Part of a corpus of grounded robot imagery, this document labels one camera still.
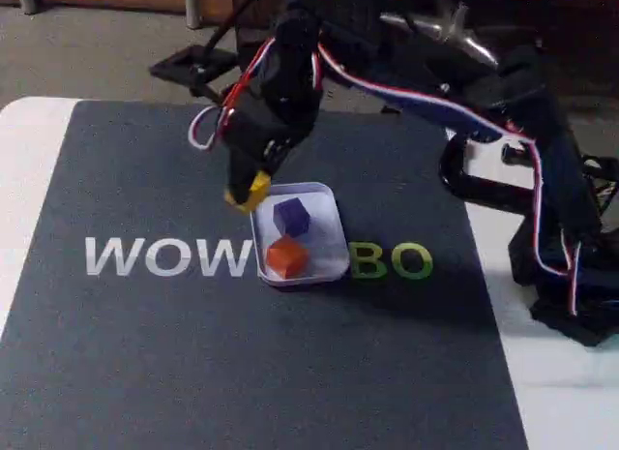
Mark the red white servo cable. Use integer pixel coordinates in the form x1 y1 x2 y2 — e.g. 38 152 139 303
187 38 582 318

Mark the chrome office chair base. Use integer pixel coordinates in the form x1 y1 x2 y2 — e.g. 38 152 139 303
379 3 500 70

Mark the black table clamp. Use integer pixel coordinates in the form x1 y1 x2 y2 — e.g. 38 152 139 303
438 128 536 210

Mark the black camera mount frame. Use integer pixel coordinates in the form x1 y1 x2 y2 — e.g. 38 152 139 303
148 0 272 107

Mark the white rectangular tray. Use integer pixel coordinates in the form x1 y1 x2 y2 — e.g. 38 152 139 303
250 181 350 289

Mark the orange wooden block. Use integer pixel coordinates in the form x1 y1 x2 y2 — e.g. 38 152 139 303
265 234 310 281

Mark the purple wooden block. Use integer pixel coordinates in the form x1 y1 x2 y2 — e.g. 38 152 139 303
273 196 311 237

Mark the yellow wooden block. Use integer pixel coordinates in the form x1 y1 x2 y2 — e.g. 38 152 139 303
223 170 272 214

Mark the black mat with WOWROBO print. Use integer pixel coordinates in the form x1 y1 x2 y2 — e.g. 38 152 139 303
0 100 531 450

